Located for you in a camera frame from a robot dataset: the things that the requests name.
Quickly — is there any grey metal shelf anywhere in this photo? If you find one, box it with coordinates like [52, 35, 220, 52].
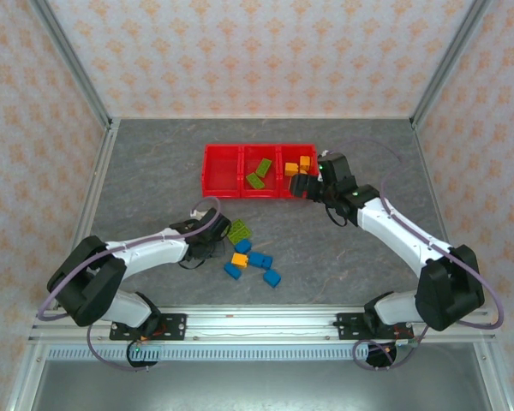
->
[8, 342, 511, 411]

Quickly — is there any aluminium side rail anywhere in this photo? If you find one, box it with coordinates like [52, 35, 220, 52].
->
[410, 119, 457, 258]
[51, 118, 122, 310]

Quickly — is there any aluminium back rail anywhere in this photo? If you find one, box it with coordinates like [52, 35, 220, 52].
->
[109, 113, 415, 122]

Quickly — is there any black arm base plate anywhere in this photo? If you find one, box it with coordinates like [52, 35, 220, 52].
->
[110, 313, 188, 342]
[336, 313, 415, 342]

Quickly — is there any aluminium mounting rail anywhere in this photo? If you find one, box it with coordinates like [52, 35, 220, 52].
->
[28, 305, 498, 344]

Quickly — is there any slotted grey cable duct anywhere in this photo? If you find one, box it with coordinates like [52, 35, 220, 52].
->
[46, 345, 476, 362]

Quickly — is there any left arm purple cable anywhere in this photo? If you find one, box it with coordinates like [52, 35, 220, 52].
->
[36, 196, 223, 372]

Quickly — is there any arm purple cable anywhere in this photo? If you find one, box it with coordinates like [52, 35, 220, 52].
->
[323, 137, 505, 370]
[36, 196, 223, 372]

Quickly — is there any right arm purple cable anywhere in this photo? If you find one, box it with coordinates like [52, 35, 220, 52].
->
[323, 137, 505, 370]

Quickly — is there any aluminium frame post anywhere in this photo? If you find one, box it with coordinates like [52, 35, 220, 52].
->
[410, 0, 496, 129]
[27, 0, 115, 129]

